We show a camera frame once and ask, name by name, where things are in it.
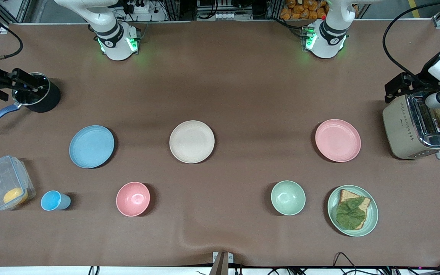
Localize beige chrome toaster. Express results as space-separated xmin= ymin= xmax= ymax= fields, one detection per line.
xmin=382 ymin=92 xmax=440 ymax=160

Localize black pot blue handle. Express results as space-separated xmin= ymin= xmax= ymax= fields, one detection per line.
xmin=0 ymin=72 xmax=62 ymax=131

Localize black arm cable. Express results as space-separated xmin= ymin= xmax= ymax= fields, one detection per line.
xmin=0 ymin=26 xmax=24 ymax=64
xmin=382 ymin=0 xmax=440 ymax=79

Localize blue plate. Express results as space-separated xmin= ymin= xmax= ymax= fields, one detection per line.
xmin=69 ymin=125 xmax=115 ymax=169

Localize pink bowl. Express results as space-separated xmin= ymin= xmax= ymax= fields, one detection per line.
xmin=116 ymin=181 xmax=151 ymax=217

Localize pink plate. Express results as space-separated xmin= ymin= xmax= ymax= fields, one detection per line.
xmin=315 ymin=119 xmax=362 ymax=163

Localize orange round food piece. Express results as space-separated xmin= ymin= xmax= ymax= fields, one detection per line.
xmin=3 ymin=187 xmax=29 ymax=205

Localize green bowl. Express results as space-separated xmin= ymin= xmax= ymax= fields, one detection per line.
xmin=270 ymin=180 xmax=306 ymax=216

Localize white power strip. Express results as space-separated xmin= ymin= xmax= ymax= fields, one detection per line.
xmin=126 ymin=0 xmax=155 ymax=15

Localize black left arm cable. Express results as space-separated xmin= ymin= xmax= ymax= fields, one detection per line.
xmin=382 ymin=0 xmax=440 ymax=79

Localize brown table cover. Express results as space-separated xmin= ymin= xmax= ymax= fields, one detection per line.
xmin=0 ymin=21 xmax=440 ymax=268

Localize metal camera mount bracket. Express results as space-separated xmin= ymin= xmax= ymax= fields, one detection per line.
xmin=209 ymin=251 xmax=235 ymax=275

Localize orange snack bags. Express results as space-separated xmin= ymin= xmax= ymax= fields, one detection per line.
xmin=280 ymin=0 xmax=359 ymax=21

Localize green plate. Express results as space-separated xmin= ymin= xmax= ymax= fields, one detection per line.
xmin=327 ymin=185 xmax=379 ymax=237

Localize black looped floor cable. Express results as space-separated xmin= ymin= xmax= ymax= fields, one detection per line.
xmin=333 ymin=252 xmax=359 ymax=275

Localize brown bread slice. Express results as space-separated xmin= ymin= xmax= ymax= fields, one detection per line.
xmin=336 ymin=189 xmax=371 ymax=230

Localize beige plate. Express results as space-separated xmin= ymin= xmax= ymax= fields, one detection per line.
xmin=169 ymin=120 xmax=215 ymax=164

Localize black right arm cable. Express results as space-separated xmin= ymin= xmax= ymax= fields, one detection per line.
xmin=0 ymin=26 xmax=24 ymax=64

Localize glass lid blue knob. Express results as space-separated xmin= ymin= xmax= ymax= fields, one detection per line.
xmin=12 ymin=73 xmax=51 ymax=107

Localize green lettuce leaf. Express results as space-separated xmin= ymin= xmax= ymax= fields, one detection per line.
xmin=336 ymin=197 xmax=366 ymax=230

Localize blue cup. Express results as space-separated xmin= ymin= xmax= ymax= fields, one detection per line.
xmin=40 ymin=190 xmax=71 ymax=211

